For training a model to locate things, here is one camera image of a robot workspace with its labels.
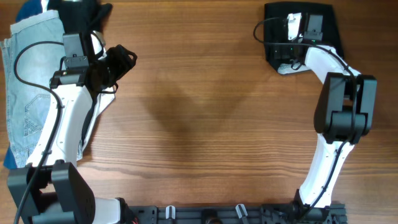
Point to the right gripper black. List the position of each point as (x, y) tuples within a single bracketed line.
[(280, 52)]

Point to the blue garment at bottom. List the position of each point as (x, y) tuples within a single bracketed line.
[(28, 9)]

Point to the light blue denim shorts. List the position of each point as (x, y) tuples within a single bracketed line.
[(30, 57)]

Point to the black shorts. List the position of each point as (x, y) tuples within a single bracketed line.
[(276, 30)]

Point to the black garment in pile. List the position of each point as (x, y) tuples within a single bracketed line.
[(84, 63)]

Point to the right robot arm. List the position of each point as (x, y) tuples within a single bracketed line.
[(344, 112)]

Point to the white garment in pile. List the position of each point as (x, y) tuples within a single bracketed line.
[(102, 102)]

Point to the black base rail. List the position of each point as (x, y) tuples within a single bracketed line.
[(264, 214)]

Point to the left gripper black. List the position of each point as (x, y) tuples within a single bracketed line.
[(119, 55)]

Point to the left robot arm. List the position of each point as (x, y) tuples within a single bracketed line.
[(49, 188)]

